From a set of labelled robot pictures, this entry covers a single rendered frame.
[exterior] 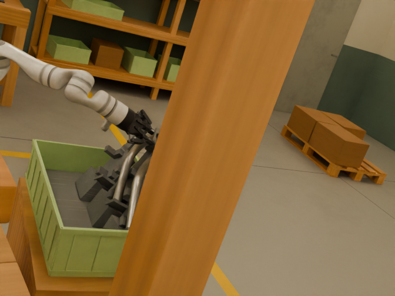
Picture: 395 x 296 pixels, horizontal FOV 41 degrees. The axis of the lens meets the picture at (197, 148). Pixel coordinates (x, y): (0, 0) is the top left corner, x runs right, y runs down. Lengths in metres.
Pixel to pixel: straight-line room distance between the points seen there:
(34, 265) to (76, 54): 4.69
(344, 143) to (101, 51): 2.97
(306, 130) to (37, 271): 5.29
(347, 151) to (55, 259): 4.88
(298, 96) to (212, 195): 7.83
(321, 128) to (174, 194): 5.78
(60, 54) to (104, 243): 4.68
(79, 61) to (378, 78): 5.06
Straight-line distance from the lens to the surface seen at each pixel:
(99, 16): 6.13
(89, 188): 1.94
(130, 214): 1.67
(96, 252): 1.63
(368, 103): 9.22
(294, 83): 8.30
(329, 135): 6.26
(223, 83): 0.57
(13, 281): 1.42
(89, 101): 1.67
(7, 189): 0.48
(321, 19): 8.23
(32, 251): 1.74
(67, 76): 1.71
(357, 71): 9.10
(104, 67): 6.36
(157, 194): 0.66
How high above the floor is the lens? 1.76
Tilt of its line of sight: 19 degrees down
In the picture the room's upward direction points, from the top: 19 degrees clockwise
